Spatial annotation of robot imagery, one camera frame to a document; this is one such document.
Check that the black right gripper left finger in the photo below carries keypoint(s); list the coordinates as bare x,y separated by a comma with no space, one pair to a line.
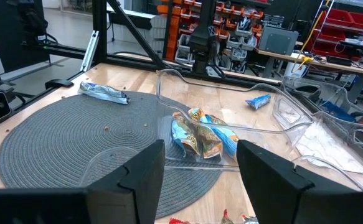
131,199

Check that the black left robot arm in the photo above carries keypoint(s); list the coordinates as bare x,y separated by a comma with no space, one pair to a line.
206,37

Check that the black panel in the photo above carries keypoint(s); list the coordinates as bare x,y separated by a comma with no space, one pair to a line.
0,31

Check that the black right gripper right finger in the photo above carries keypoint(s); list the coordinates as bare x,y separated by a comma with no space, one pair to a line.
274,193

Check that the green yellow granola bar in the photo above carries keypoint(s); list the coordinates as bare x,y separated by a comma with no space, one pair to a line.
210,143

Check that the white container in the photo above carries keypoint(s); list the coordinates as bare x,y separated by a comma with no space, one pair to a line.
294,67

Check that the black metal table frame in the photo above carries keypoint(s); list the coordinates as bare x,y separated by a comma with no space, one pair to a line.
99,31

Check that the grey equipment box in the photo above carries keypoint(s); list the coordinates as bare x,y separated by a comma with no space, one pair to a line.
277,40

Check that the blue green granola bar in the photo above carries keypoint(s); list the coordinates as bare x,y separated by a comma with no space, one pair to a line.
228,137
103,92

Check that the black table clamp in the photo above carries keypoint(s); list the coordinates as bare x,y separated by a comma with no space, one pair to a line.
59,83

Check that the orange parts bin rack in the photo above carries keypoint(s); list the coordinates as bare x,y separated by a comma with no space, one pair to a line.
175,18

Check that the silver aluminium extrusion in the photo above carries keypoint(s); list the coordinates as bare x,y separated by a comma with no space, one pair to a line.
90,51

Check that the red granola bar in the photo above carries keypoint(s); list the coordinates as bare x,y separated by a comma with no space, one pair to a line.
178,221
227,217

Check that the grey round woven placemat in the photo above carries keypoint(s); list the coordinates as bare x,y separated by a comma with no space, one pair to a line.
59,140

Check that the wooden workbench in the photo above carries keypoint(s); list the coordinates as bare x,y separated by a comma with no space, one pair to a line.
340,67

